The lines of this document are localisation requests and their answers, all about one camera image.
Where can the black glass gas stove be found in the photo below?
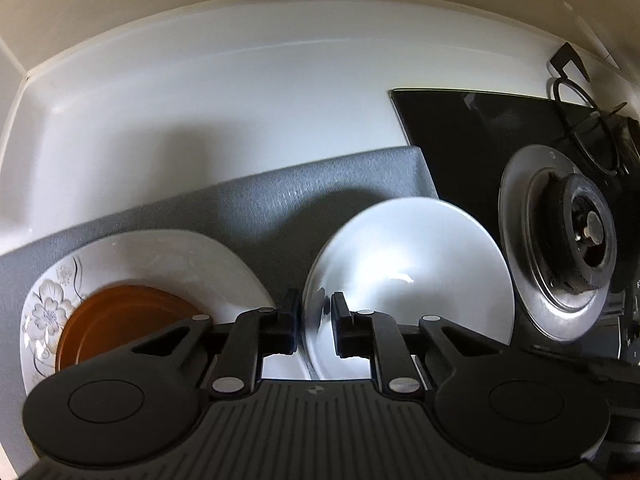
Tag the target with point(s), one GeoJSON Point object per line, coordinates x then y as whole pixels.
{"type": "Point", "coordinates": [450, 125]}

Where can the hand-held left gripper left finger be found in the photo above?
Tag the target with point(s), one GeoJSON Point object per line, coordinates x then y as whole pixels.
{"type": "Point", "coordinates": [292, 322]}

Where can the grey drying mat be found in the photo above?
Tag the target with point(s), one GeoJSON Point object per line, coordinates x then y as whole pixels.
{"type": "Point", "coordinates": [250, 200]}

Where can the black pot support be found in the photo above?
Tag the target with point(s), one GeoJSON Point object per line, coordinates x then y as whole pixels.
{"type": "Point", "coordinates": [575, 125]}

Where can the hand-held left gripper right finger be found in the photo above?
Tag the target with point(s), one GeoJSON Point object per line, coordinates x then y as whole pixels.
{"type": "Point", "coordinates": [340, 322]}

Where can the brown round plate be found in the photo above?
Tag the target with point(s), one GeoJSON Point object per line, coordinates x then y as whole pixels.
{"type": "Point", "coordinates": [115, 310]}

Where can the white square floral plate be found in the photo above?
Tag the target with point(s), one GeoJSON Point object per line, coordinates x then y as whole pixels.
{"type": "Point", "coordinates": [165, 260]}

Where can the silver stove burner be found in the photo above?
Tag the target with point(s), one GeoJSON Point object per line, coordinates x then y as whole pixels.
{"type": "Point", "coordinates": [530, 265]}

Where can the white bowl with blue pattern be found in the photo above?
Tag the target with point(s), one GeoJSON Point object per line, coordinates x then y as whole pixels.
{"type": "Point", "coordinates": [410, 255]}

